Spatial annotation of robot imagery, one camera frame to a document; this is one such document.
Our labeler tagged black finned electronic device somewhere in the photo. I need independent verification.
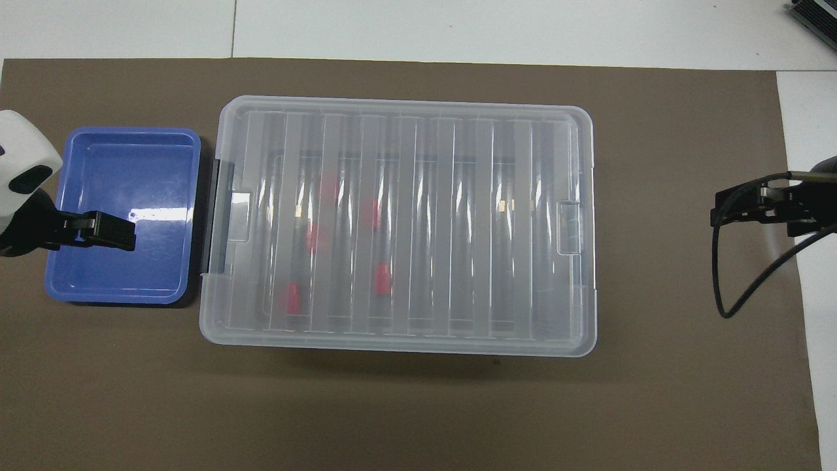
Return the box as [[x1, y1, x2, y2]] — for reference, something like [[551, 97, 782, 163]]
[[785, 0, 837, 41]]

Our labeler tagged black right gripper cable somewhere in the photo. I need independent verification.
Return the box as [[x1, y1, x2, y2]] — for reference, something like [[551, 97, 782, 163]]
[[711, 171, 837, 319]]

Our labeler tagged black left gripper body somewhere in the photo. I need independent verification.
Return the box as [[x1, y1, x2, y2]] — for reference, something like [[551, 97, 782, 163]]
[[0, 188, 66, 257]]

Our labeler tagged dark grey box latch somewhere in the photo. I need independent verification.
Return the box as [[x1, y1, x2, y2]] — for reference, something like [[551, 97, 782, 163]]
[[201, 159, 235, 274]]

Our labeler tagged clear ribbed plastic lid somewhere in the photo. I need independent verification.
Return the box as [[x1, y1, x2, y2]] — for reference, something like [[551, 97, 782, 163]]
[[198, 96, 598, 358]]

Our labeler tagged clear plastic storage box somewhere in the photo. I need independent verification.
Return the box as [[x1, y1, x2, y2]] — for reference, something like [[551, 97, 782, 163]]
[[199, 98, 597, 357]]

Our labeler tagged brown paper table mat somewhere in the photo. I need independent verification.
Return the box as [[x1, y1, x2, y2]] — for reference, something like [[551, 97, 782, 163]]
[[0, 58, 823, 471]]

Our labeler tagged blue plastic tray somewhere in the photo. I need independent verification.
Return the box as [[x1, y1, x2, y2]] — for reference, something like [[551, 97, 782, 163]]
[[44, 126, 202, 306]]

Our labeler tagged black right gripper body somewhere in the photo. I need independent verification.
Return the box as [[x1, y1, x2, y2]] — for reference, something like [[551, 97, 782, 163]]
[[785, 178, 837, 237]]

